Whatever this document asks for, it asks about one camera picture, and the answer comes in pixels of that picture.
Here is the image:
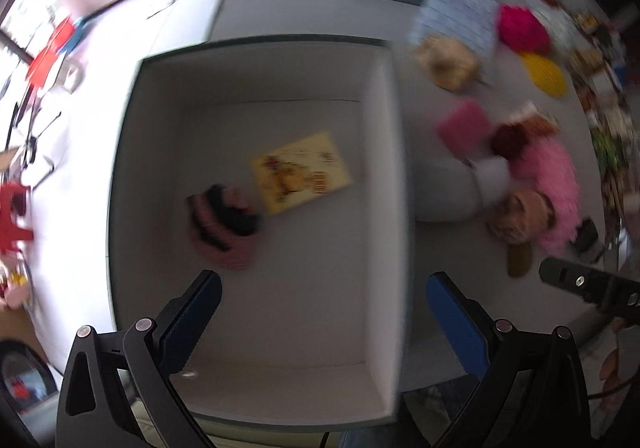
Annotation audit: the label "dark striped purple sock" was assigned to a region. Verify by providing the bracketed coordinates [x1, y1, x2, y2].
[573, 217, 604, 264]

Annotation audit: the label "fluffy pink plush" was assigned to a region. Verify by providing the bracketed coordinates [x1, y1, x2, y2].
[510, 137, 582, 257]

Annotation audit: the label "dark red fabric rose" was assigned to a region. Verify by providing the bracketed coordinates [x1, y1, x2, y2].
[489, 123, 529, 161]

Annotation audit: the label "yellow cartoon tissue pack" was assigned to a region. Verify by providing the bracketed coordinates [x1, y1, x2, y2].
[250, 132, 352, 215]

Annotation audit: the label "mustard round pad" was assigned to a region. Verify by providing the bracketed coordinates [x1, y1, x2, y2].
[506, 242, 533, 278]

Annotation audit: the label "plush toys on floor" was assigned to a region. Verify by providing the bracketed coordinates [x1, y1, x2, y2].
[1, 263, 32, 311]

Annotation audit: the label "orange printed small carton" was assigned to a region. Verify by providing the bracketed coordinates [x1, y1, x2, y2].
[506, 101, 559, 137]

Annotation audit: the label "red plastic stool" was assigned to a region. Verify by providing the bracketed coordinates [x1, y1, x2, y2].
[0, 182, 34, 253]

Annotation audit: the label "yellow foam net sleeve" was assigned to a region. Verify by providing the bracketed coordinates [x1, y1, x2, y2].
[520, 53, 568, 98]

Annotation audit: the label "magenta fluffy ball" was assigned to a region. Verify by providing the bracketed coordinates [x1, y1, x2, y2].
[498, 4, 551, 55]

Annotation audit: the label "large open grey box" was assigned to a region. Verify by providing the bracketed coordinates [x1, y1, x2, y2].
[108, 34, 411, 431]

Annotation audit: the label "light blue dotted cloth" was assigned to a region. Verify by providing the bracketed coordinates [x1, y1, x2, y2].
[408, 0, 500, 67]

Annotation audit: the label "red basin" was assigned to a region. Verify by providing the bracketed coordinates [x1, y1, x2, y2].
[25, 17, 75, 89]

